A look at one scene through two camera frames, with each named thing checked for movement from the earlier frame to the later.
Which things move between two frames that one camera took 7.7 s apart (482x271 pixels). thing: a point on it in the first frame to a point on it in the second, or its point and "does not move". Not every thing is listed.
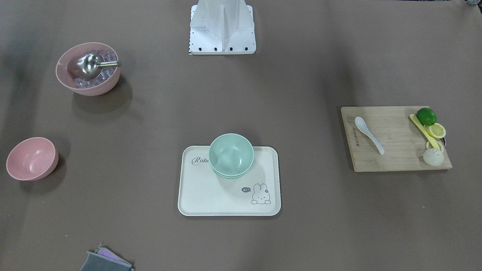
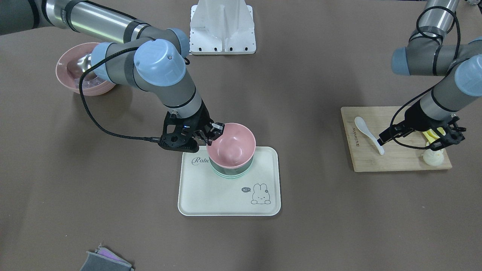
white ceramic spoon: (362, 125) does not move
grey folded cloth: (104, 259) does not move
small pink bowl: (32, 159) to (234, 148)
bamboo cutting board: (403, 142) does not move
